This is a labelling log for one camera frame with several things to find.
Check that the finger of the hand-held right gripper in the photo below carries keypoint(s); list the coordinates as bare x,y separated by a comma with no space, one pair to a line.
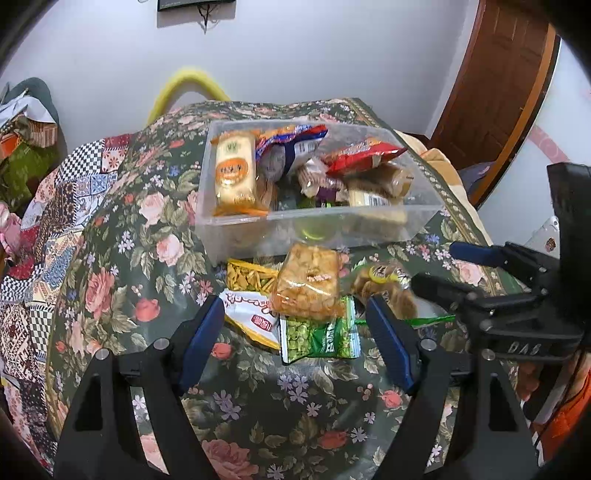
438,288
468,253

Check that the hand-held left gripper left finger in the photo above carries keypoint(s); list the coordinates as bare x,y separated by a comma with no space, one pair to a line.
203,344

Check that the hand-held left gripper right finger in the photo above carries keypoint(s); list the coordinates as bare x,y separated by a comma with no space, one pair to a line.
392,348

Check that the brown bread packet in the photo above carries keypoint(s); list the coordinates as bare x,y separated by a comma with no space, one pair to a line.
388,284

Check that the white and yellow snack packet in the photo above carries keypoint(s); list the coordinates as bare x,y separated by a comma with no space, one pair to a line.
254,316

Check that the green pea snack packet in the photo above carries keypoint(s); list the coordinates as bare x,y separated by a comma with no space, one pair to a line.
318,338

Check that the yellow bean snack packet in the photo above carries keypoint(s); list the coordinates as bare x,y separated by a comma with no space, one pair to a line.
249,277

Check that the brown biscuit roll packet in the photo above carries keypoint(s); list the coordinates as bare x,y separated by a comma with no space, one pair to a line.
392,179

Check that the orange crispy snack packet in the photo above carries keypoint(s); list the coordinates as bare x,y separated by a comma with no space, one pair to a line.
307,284

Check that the pale yellow cake tray packet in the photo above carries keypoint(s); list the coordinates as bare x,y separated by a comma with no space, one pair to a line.
371,199

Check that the green jelly cup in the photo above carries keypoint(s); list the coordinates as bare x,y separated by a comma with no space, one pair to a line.
316,230

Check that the red snack packet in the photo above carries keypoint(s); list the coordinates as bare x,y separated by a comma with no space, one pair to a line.
364,154

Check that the clear plastic storage box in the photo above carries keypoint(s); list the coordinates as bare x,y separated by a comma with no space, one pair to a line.
318,184

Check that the pink wafer packet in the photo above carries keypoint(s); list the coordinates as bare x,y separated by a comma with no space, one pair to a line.
314,177

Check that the orange and white cracker packet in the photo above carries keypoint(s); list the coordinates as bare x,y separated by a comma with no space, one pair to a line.
235,174

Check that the grey-brown pastry bag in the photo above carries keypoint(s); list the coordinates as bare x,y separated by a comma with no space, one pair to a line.
274,166

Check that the blue and orange snack packet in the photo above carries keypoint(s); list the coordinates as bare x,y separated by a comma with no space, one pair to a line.
288,141

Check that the pale yellow duvet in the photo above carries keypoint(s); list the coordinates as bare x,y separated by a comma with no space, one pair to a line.
436,159

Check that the person's orange clothing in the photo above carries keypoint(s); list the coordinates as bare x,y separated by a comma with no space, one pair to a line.
565,415

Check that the wooden door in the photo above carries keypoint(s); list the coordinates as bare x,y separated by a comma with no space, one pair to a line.
498,92

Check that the patchwork quilt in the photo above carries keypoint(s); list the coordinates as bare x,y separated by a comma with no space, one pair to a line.
41,240

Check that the pink plush toy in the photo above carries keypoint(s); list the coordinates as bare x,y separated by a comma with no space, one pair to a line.
9,228

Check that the yellow foam tube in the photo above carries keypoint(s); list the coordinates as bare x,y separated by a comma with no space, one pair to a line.
184,85

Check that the pile of clothes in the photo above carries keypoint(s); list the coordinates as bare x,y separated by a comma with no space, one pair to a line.
23,138

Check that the grey-green chair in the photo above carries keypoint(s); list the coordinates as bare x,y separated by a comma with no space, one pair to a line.
39,92

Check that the small wall monitor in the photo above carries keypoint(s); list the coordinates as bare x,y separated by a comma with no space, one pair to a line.
194,3

